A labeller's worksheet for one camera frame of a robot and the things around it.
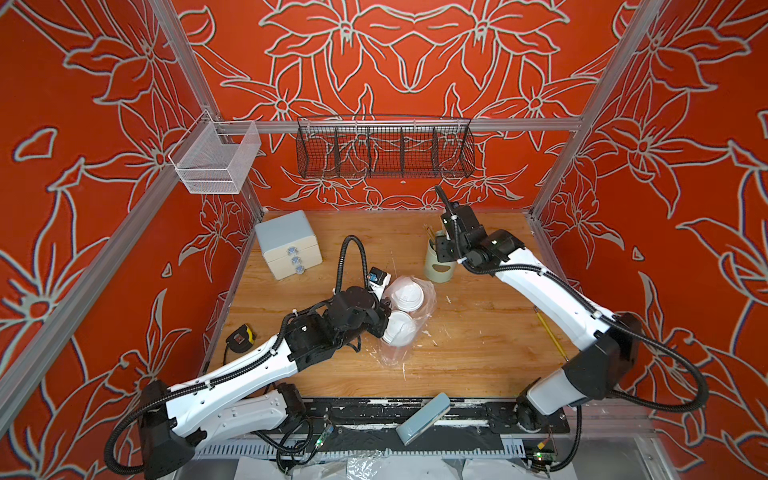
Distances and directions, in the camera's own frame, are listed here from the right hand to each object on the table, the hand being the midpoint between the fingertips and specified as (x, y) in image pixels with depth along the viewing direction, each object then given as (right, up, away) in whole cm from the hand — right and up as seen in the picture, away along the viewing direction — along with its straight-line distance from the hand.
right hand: (444, 240), depth 80 cm
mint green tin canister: (0, -10, +14) cm, 17 cm away
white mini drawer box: (-46, -1, +10) cm, 47 cm away
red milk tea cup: (-13, -20, -16) cm, 29 cm away
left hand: (-15, -14, -9) cm, 23 cm away
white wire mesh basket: (-71, +27, +17) cm, 78 cm away
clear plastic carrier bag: (-14, -32, -1) cm, 35 cm away
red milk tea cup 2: (-11, -15, -4) cm, 19 cm away
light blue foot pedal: (-9, -44, -11) cm, 46 cm away
